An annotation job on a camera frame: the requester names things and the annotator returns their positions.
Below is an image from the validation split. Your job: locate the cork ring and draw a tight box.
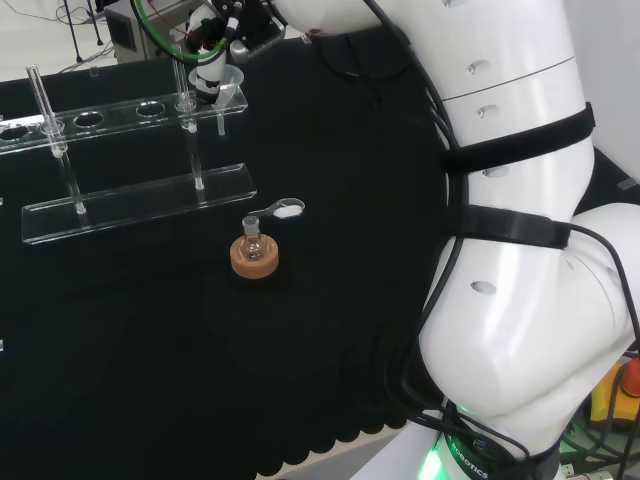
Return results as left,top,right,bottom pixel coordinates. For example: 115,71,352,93
229,234,280,280

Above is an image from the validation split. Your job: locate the dark tripod leg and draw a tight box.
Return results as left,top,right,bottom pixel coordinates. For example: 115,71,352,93
68,0,85,64

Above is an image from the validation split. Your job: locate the clear acrylic funnel stand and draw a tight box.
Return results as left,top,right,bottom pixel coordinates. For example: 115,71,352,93
0,43,258,246

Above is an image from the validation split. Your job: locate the green cable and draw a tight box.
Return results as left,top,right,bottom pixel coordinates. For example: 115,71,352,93
130,0,239,66

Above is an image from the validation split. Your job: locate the small glass round-bottom flask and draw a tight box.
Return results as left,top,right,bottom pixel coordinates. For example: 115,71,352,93
238,215,267,261

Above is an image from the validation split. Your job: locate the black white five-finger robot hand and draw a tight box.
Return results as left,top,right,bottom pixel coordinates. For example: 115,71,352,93
187,0,288,100

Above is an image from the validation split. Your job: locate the clear plastic funnel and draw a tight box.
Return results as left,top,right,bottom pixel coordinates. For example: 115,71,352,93
189,63,246,137

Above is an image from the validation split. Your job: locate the grey metal control box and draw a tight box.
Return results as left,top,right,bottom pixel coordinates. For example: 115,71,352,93
103,0,201,65

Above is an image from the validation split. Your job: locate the yellow stop button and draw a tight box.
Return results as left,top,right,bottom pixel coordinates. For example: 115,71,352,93
591,355,640,427

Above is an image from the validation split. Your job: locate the glass weighing funnel with powder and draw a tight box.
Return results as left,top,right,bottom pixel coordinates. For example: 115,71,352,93
248,197,306,221

